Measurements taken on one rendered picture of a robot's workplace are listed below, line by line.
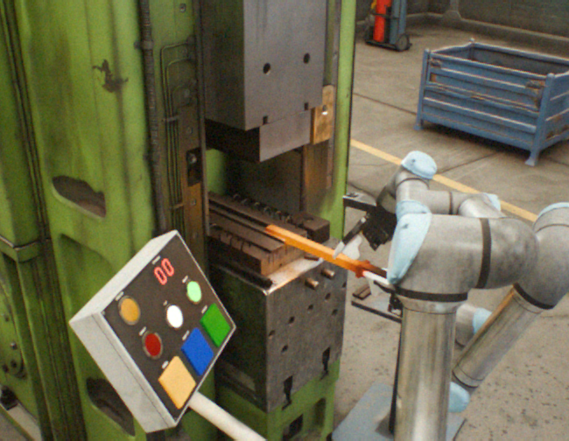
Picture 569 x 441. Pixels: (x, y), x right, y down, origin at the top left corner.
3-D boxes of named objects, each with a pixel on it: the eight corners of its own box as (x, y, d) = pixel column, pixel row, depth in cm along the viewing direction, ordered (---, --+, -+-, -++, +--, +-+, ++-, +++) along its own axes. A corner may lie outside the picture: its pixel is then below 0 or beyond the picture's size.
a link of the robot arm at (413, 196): (451, 213, 134) (447, 178, 142) (397, 210, 135) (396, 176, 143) (446, 239, 140) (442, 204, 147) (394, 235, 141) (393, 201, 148)
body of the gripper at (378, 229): (372, 253, 159) (396, 223, 151) (349, 228, 162) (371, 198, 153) (389, 242, 164) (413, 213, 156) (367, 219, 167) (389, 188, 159)
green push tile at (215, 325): (231, 328, 149) (214, 302, 147) (219, 347, 143) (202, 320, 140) (224, 329, 150) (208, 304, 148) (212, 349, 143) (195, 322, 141)
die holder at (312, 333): (342, 356, 220) (350, 242, 199) (267, 415, 194) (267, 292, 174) (228, 294, 253) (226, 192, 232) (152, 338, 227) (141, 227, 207)
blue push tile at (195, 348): (214, 354, 140) (197, 327, 138) (201, 376, 134) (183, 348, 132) (208, 356, 141) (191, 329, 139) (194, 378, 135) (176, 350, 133)
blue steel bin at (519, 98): (579, 143, 549) (598, 60, 516) (534, 166, 501) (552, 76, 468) (460, 111, 626) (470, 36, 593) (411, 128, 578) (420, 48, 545)
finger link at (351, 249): (343, 271, 160) (369, 246, 158) (327, 254, 162) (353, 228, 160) (346, 271, 163) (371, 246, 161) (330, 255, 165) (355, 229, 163)
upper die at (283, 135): (310, 142, 176) (311, 108, 172) (260, 162, 163) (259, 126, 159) (207, 110, 201) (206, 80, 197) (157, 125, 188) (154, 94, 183)
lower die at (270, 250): (305, 253, 193) (306, 228, 189) (260, 279, 180) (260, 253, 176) (211, 211, 217) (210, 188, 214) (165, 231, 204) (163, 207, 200)
